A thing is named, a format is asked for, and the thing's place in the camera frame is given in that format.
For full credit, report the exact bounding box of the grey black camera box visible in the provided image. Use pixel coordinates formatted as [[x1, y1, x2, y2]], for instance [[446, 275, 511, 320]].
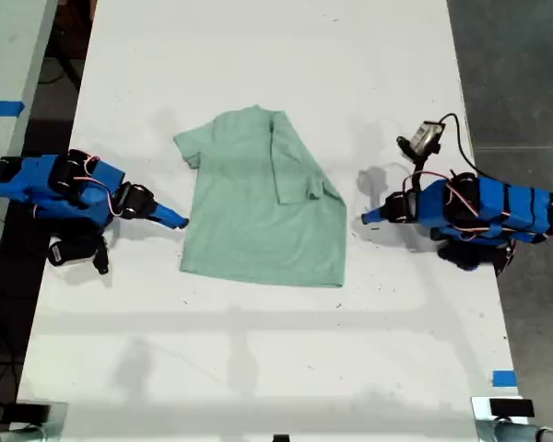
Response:
[[395, 120, 444, 160]]

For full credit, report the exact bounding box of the silver metal table bracket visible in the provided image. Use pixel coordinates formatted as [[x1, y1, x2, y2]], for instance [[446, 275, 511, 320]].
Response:
[[0, 401, 69, 442], [470, 395, 553, 442]]

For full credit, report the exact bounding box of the black camera cable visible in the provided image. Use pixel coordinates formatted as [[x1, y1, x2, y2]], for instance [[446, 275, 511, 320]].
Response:
[[440, 112, 481, 179]]

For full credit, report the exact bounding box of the black camera stalk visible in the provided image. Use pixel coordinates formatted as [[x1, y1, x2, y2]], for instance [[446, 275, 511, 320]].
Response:
[[93, 237, 111, 276], [405, 155, 439, 193]]

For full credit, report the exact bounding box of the short blue tape strip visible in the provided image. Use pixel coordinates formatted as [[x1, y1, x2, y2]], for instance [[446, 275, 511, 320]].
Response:
[[491, 369, 518, 388]]

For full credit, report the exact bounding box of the pale green t-shirt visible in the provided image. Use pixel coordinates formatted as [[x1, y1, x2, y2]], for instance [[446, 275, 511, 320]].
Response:
[[172, 104, 348, 289]]

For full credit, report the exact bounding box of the white side table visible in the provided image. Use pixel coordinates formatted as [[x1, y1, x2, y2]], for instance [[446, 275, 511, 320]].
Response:
[[0, 0, 60, 286]]

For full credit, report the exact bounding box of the black floor cable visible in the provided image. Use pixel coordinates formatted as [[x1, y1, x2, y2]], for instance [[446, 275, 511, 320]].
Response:
[[39, 43, 85, 93]]

